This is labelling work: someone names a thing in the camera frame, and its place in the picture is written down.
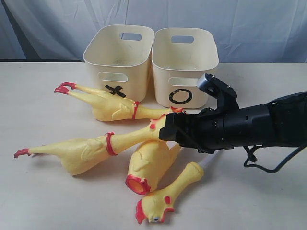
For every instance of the rubber chicken head with tube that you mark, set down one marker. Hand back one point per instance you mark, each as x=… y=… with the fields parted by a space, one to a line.
x=154 y=206

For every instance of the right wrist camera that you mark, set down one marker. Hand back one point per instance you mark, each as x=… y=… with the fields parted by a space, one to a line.
x=222 y=92

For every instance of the whole rubber chicken front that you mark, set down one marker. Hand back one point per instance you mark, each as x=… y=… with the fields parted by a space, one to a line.
x=78 y=155

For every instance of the grey backdrop curtain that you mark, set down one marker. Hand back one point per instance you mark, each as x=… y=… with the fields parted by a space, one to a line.
x=244 y=30

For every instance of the headless rubber chicken body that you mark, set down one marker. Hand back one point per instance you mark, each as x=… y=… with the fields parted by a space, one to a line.
x=148 y=164

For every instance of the cream bin marked O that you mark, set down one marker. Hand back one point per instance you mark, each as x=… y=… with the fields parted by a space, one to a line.
x=180 y=56

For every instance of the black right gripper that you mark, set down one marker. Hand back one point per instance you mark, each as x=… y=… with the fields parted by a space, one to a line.
x=187 y=130

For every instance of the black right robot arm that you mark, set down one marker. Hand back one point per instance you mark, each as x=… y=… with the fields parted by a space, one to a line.
x=279 y=123

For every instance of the cream bin marked X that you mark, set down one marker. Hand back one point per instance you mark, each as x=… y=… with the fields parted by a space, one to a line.
x=119 y=59

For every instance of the whole rubber chicken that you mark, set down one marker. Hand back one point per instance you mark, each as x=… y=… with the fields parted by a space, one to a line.
x=78 y=155
x=108 y=107

